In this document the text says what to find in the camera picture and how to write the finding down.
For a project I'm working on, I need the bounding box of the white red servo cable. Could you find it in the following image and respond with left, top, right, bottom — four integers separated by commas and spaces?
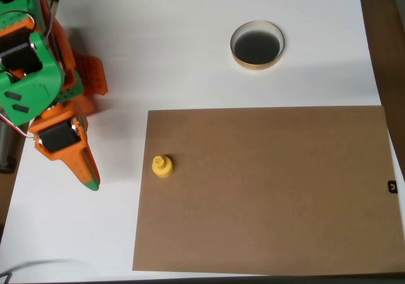
0, 111, 36, 139

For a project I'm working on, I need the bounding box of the brown cardboard sheet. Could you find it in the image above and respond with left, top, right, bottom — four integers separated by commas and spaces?
132, 105, 405, 277

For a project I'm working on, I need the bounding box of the round dish with gold rim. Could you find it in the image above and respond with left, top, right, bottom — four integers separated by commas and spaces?
230, 20, 285, 71

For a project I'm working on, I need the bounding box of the grey cable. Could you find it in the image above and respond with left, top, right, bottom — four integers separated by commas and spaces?
0, 258, 80, 284

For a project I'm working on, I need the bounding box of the grey metal post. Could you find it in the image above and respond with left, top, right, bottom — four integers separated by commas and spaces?
0, 119, 25, 174

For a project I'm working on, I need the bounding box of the small yellow plastic piece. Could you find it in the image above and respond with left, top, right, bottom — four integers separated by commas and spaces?
151, 154, 174, 180

